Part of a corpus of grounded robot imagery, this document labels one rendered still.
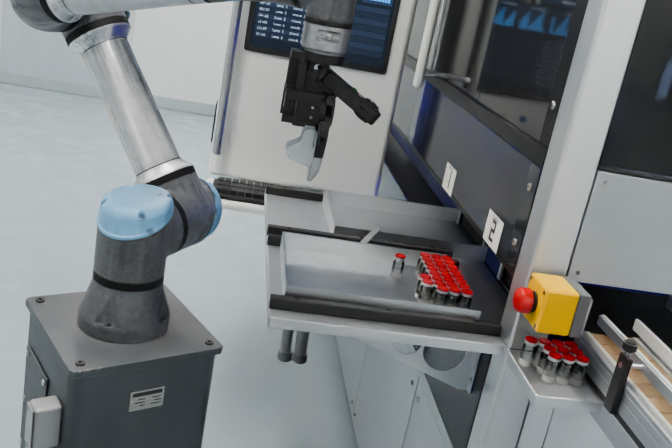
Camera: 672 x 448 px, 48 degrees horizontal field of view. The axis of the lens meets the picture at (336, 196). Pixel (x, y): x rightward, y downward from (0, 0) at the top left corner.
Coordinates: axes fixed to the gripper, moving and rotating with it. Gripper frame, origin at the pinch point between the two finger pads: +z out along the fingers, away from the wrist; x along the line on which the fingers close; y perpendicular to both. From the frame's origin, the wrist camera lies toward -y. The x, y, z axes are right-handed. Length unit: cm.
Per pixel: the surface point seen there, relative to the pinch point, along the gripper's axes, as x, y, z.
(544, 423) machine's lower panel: 12, -46, 35
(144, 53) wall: -544, 98, 65
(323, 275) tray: -8.4, -6.0, 21.4
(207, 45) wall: -544, 46, 49
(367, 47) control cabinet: -88, -19, -14
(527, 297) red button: 19.5, -33.1, 8.9
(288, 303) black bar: 8.0, 1.4, 20.3
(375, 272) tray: -13.2, -16.8, 21.4
